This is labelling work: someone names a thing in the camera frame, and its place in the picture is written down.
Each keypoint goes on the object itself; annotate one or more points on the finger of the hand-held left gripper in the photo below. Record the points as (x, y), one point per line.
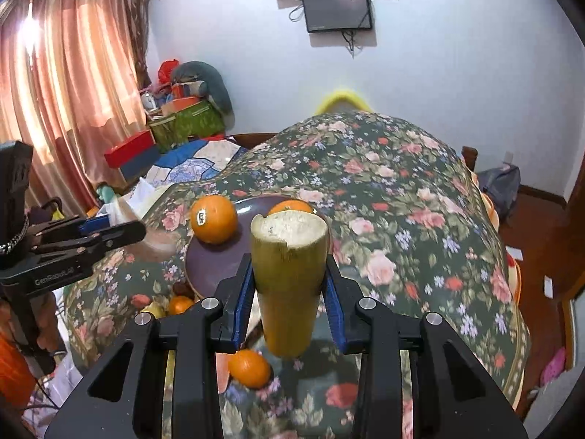
(93, 225)
(121, 234)

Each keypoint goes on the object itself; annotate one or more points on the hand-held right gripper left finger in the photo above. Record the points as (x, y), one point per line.
(244, 302)

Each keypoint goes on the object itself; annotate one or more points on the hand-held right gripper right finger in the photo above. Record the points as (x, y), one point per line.
(334, 304)

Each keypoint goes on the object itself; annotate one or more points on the yellow-green sugarcane piece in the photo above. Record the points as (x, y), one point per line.
(288, 279)

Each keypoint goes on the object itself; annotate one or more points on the person's left hand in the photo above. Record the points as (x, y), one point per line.
(48, 322)

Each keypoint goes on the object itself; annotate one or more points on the dark purple plate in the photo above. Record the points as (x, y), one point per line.
(215, 265)

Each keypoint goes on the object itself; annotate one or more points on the small orange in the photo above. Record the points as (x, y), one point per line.
(180, 305)

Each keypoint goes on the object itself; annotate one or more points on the yellow fruit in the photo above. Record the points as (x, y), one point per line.
(155, 311)

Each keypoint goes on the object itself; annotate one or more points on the red box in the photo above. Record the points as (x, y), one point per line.
(130, 148)

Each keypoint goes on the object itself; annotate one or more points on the orange with sticker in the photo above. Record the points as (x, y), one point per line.
(215, 219)

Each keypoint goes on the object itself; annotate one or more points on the blue patchwork quilt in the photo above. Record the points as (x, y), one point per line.
(192, 160)

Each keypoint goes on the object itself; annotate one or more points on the floral tablecloth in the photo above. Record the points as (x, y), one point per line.
(411, 219)

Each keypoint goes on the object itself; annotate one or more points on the green patterned box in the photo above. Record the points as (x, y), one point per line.
(192, 123)

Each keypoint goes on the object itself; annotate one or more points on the orange flat box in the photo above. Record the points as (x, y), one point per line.
(183, 105)

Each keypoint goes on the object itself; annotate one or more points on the pink curtain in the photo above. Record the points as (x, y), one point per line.
(68, 77)

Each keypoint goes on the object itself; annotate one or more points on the red bag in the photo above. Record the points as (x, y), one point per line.
(167, 69)

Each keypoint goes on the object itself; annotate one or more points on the grey plush toy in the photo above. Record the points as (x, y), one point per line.
(210, 80)

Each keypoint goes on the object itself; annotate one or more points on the white paper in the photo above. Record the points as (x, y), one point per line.
(548, 286)
(514, 254)

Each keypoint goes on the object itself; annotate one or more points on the wooden chair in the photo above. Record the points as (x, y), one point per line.
(469, 158)

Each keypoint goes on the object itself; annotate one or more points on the grey bag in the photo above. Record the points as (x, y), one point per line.
(500, 190)

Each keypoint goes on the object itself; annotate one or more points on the yellow chair back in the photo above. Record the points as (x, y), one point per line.
(342, 97)

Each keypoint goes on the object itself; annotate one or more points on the pink slipper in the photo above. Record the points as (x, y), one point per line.
(554, 366)

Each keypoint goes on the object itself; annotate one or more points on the small black monitor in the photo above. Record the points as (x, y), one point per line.
(338, 9)

